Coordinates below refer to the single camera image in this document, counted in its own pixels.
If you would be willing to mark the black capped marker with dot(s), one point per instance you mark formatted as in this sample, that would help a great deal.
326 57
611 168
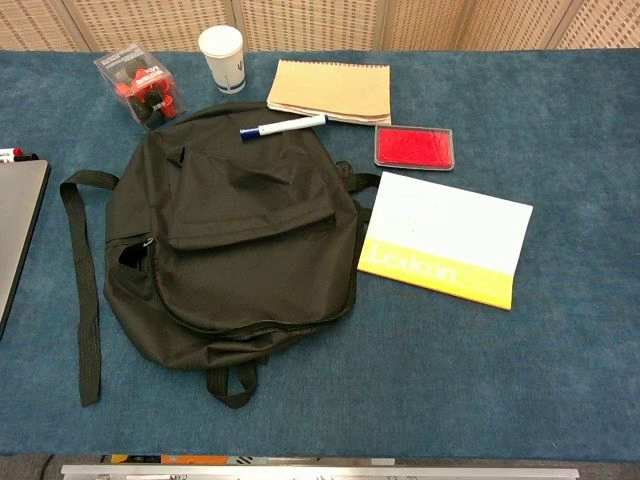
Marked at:
27 157

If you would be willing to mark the black fabric backpack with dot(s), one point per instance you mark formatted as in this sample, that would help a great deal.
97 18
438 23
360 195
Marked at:
250 250

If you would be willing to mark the clear box red black parts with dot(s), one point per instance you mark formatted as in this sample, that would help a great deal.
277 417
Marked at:
140 85

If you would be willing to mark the red capped marker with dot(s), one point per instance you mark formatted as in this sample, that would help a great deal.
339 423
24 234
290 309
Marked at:
9 152

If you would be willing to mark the woven folding screen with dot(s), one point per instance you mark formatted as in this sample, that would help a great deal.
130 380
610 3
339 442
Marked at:
320 22

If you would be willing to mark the grey laptop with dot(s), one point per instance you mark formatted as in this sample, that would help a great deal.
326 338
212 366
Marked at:
17 225

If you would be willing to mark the aluminium rail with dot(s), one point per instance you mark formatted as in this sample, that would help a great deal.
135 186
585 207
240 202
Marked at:
320 472

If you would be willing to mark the blue felt table cover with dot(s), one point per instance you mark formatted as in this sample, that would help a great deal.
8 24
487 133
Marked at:
450 375

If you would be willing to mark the red ink pad clear case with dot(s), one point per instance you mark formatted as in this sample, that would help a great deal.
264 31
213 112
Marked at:
414 147

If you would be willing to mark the brown spiral notebook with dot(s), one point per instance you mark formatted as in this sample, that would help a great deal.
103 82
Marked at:
332 90

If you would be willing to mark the blue white marker pen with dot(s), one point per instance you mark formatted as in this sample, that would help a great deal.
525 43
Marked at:
285 126

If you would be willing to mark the white yellow Lexicon book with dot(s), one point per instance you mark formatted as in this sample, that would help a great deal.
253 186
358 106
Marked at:
450 225

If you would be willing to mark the white paper cup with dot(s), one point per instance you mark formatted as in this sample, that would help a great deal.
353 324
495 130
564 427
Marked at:
225 55

